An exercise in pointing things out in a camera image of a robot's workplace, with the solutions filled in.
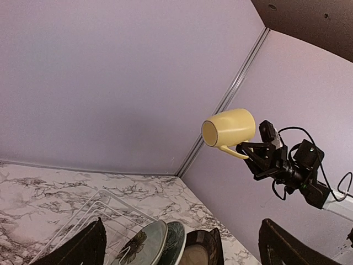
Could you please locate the white wire dish rack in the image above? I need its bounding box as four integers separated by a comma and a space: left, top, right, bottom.
30, 189, 157, 264

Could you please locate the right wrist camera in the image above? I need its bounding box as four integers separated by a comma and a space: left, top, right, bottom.
259, 120, 284, 149

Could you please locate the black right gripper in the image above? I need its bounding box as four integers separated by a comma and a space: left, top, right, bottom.
236, 141, 288, 181

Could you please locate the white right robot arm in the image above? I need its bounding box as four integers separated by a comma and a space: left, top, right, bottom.
236, 139, 352, 221

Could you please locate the yellow ceramic mug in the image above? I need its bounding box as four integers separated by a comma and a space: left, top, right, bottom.
201, 109, 256, 160

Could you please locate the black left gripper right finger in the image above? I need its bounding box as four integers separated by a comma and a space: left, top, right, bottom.
258, 219, 338, 265

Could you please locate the grey floral plate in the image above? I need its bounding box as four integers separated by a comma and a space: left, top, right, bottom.
111, 220, 168, 264

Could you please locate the teal patterned plate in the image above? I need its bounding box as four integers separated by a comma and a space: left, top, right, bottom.
158, 221, 187, 265

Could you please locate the black round plate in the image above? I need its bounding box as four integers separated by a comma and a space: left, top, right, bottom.
179, 228, 224, 265

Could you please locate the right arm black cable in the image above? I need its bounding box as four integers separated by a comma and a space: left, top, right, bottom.
271, 126, 353, 202

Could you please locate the right aluminium corner post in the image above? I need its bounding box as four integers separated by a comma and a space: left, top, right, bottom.
175, 27, 270, 178

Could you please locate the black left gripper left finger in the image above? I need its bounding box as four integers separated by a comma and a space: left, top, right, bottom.
34, 218, 107, 265

